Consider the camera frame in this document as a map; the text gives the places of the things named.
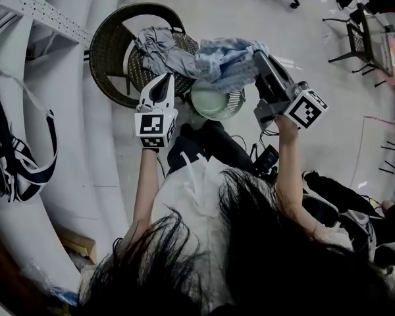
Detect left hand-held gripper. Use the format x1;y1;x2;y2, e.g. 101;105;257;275
134;73;178;150

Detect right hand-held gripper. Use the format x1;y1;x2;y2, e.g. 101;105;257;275
252;51;329;132

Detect plain grey clothes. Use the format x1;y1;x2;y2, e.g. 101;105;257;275
134;26;201;78

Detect light blue checked clothes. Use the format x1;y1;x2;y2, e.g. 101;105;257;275
194;37;270;94

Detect round white green laundry basket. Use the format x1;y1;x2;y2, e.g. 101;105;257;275
189;79;246;122

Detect person's left forearm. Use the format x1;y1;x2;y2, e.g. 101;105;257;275
128;148;161;240

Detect person's right forearm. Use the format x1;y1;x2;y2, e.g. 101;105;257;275
273;114;303;203

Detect brown wicker chair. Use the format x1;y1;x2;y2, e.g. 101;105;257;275
89;2;200;109

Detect person's black trousers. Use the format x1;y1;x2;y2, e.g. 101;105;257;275
166;120;254;177

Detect small black screen device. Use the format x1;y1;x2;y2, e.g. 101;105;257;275
251;144;280;177

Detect white metal shelving unit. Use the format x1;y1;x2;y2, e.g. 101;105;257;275
0;0;126;309

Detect person's white shirt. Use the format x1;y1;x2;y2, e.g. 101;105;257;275
149;153;355;309

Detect black grey backpack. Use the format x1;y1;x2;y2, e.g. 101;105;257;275
302;171;378;259

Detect brown cardboard box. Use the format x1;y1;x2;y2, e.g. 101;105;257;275
57;227;98;266

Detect black cable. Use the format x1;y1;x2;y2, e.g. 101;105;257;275
232;128;280;157

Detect dark metal frame table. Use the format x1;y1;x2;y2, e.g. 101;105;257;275
322;2;395;77

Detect black metal frame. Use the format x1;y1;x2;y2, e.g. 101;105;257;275
378;140;395;177

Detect black white strap bag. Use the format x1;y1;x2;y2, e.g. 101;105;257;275
0;69;59;203

